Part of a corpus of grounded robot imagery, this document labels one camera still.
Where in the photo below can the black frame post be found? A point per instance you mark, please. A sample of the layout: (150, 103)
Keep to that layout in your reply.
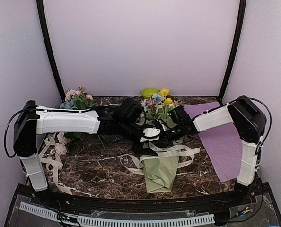
(48, 47)
(233, 51)

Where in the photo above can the purple wrapping paper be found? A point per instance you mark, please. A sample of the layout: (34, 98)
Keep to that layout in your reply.
(224, 149)

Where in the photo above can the black front rail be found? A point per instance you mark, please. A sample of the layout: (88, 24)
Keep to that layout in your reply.
(219, 203)

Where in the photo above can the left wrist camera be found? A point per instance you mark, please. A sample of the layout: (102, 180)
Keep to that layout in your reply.
(150, 134)

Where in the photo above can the yellow fake flower stem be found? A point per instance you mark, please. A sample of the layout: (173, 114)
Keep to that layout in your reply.
(166, 101)

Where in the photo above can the white and red flower stem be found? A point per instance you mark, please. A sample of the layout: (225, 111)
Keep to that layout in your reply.
(176, 103)

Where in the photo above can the left black frame post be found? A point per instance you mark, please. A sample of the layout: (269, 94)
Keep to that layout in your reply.
(48, 47)

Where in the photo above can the peach and green wrapping paper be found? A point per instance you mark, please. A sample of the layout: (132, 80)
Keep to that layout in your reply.
(160, 173)

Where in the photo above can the green plastic bowl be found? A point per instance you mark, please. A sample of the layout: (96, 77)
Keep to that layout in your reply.
(147, 93)

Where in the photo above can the cream printed ribbon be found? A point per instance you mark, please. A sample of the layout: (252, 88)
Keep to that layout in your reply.
(176, 150)

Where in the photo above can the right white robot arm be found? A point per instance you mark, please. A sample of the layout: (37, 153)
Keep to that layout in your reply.
(248, 119)

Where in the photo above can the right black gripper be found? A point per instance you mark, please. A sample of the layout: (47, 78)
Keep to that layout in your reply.
(165, 141)

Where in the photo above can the blue fake flower stem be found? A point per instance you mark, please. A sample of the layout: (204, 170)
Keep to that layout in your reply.
(153, 106)

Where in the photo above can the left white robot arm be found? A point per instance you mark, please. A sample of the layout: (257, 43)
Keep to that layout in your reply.
(33, 120)

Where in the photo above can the white slotted cable duct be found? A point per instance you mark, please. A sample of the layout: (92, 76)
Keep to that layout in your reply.
(116, 220)

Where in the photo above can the pink fake flower bunch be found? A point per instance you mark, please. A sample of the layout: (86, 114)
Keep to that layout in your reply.
(82, 101)

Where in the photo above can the blue fake flower on table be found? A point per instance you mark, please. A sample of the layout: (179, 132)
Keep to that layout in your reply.
(68, 105)

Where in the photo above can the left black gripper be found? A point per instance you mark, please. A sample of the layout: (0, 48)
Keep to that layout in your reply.
(139, 149)

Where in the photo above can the right black frame post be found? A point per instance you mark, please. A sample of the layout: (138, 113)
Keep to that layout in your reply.
(233, 51)

